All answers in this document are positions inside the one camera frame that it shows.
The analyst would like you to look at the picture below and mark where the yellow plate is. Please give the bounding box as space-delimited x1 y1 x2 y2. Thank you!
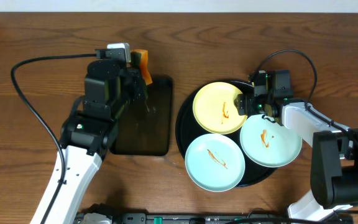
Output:
193 82 247 134

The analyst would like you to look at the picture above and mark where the orange green scrub sponge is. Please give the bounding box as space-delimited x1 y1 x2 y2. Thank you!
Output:
131 49 152 85

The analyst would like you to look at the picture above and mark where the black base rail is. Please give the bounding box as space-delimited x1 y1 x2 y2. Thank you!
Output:
73 203 354 224

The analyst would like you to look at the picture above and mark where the black rectangular tray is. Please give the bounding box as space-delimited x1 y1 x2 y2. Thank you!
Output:
110 75 173 156

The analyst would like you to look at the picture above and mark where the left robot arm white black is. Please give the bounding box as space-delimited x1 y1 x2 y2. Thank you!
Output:
31 57 152 223

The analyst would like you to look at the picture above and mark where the light blue plate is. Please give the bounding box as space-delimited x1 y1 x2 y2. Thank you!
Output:
185 134 246 192
239 114 302 168

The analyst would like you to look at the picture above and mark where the light blue plate front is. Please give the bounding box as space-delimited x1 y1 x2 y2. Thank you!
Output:
185 134 246 192

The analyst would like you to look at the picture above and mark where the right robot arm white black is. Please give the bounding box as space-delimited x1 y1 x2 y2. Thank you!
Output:
234 91 358 222

